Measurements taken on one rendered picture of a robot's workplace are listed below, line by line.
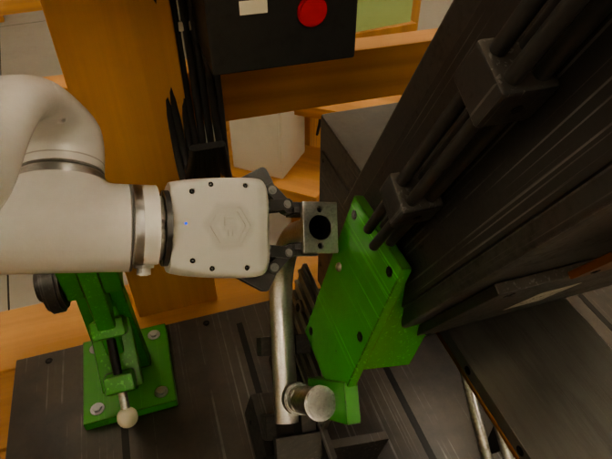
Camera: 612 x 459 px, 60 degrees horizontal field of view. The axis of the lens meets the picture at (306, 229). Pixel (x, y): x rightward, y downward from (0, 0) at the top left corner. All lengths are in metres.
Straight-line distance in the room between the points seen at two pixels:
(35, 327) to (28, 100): 0.66
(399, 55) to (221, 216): 0.50
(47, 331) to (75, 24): 0.54
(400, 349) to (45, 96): 0.41
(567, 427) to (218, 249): 0.38
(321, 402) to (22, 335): 0.60
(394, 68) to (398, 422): 0.55
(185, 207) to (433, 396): 0.50
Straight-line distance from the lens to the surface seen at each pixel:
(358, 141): 0.71
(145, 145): 0.77
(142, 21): 0.70
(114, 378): 0.77
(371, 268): 0.52
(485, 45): 0.29
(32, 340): 1.03
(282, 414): 0.69
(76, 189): 0.51
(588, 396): 0.63
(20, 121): 0.41
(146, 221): 0.50
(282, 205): 0.56
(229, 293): 0.99
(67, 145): 0.52
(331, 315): 0.61
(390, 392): 0.84
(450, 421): 0.84
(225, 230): 0.53
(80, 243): 0.50
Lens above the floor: 1.60
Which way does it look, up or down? 41 degrees down
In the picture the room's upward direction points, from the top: straight up
